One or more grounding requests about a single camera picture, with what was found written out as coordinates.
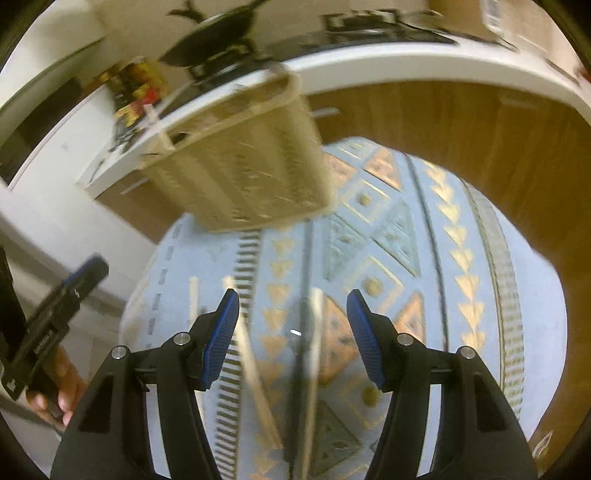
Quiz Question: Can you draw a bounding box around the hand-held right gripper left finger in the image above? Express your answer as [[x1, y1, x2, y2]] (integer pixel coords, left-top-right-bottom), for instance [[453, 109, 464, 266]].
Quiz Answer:
[[50, 288, 241, 480]]

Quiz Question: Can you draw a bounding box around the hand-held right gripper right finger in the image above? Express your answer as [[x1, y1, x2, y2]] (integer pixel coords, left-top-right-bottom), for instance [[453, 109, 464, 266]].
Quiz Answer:
[[346, 288, 539, 480]]

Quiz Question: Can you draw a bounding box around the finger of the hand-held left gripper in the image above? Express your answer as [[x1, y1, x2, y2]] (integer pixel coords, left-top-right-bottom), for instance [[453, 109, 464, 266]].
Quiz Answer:
[[62, 254, 110, 300]]

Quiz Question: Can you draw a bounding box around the translucent grey plastic spoon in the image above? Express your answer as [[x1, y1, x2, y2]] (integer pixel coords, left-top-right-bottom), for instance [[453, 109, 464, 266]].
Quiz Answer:
[[281, 295, 315, 467]]

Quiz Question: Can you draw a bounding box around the beige plastic utensil basket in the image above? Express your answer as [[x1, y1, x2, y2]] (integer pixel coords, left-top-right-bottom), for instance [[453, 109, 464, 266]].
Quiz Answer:
[[137, 69, 334, 233]]

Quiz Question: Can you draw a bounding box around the person's left hand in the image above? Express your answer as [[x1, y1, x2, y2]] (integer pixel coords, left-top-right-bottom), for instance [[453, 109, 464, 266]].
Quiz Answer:
[[25, 345, 88, 428]]

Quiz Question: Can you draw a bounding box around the blue patterned tablecloth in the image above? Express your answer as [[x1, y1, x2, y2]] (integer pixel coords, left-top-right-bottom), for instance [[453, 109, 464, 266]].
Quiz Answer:
[[117, 136, 570, 480]]

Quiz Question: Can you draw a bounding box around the white refrigerator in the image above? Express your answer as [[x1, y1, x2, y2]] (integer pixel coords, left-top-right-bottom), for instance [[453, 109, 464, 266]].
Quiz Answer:
[[0, 85, 162, 333]]

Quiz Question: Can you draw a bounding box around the dark microwave oven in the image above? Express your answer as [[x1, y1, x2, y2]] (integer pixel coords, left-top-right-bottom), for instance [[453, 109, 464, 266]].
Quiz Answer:
[[0, 76, 85, 184]]

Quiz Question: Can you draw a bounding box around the dark sauce bottle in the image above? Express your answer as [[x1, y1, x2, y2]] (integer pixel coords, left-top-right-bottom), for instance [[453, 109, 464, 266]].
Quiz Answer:
[[111, 83, 139, 127]]

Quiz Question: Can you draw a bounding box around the black wok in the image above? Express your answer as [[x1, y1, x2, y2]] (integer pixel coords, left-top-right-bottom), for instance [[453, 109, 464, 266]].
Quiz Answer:
[[158, 0, 271, 69]]

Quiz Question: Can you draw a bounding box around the white kitchen countertop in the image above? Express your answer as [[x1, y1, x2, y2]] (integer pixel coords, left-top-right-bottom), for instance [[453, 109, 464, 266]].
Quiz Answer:
[[76, 41, 591, 200]]

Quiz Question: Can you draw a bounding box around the black gas stove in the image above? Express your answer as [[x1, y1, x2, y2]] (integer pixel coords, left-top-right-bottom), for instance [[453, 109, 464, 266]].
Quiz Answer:
[[318, 7, 460, 46]]

